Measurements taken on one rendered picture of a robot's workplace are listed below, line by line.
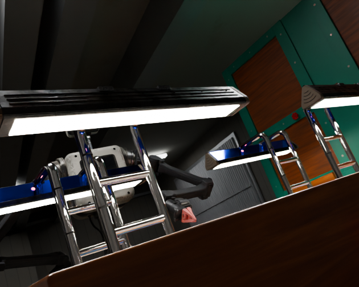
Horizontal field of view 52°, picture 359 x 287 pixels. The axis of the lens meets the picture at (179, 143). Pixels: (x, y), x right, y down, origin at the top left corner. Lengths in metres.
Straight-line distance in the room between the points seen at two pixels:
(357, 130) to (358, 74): 0.28
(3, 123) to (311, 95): 0.95
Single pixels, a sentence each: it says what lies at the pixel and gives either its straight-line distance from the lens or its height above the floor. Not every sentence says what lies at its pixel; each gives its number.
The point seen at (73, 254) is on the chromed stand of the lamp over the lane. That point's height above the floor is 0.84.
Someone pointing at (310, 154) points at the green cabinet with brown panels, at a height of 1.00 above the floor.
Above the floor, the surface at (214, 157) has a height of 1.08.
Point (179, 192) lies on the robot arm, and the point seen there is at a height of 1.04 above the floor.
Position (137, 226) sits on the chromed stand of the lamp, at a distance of 0.87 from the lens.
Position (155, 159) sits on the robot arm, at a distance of 2.26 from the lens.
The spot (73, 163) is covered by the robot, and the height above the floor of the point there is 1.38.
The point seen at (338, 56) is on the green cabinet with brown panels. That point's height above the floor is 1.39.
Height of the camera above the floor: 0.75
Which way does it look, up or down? 16 degrees up
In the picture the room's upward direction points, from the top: 21 degrees counter-clockwise
